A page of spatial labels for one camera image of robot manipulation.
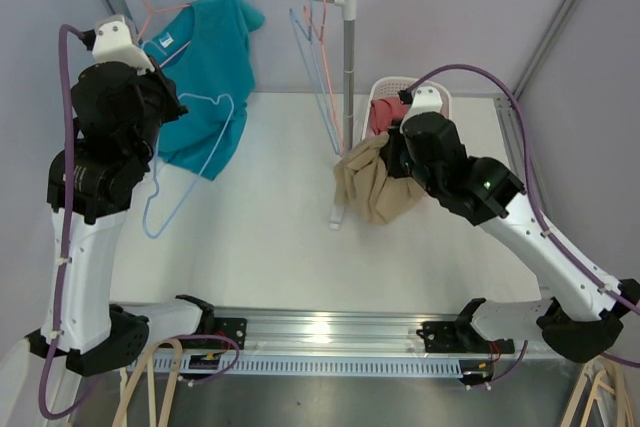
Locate pink hanger at rack end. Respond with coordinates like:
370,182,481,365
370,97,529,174
135,0,196,67

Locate aluminium mounting rail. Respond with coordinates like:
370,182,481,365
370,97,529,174
214,307,456,357

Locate white slotted cable duct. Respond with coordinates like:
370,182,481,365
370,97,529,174
124,352,464,378

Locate coral red t-shirt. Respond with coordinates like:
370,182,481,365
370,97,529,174
368,97,408,136

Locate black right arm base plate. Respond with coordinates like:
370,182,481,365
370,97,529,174
416,320,516,354

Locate beige wooden hangers left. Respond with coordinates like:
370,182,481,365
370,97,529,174
110,339,184,427

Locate light blue wire hanger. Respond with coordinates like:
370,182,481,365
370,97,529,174
289,0,332,147
142,92,236,240

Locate tan t-shirt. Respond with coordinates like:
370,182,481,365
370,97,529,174
333,132,425,226

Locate teal t-shirt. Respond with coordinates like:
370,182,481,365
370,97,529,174
144,0,264,180

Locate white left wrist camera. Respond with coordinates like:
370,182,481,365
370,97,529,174
83,14,155,75

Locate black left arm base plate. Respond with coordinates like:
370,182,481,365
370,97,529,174
199,317,248,350

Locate white perforated plastic basket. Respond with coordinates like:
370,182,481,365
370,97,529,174
358,76,453,142

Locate beige wooden hangers right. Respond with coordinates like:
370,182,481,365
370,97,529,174
560,357,636,427

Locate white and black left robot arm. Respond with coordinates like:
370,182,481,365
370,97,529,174
27,61,216,377

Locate beige wooden hangers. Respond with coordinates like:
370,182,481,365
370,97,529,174
560,357,636,427
110,339,184,427

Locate pink wire hanger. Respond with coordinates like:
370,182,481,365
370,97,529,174
303,0,345,156

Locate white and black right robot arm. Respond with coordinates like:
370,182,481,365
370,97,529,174
382,112,639,363

